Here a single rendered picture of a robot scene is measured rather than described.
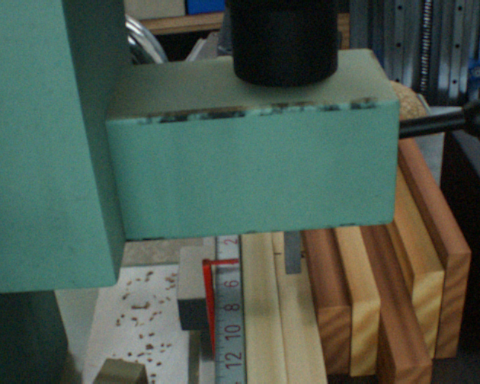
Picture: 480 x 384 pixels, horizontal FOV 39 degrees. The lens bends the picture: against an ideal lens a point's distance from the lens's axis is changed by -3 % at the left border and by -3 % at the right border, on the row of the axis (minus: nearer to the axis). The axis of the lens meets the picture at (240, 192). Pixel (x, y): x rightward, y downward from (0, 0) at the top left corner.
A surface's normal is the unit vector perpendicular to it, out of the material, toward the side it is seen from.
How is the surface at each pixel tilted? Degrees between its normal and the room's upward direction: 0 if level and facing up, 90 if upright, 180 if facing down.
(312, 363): 0
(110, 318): 0
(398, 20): 90
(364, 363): 90
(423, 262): 0
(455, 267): 90
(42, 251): 90
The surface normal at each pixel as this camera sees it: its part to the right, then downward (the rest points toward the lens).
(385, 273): -0.07, -0.85
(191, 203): 0.03, 0.52
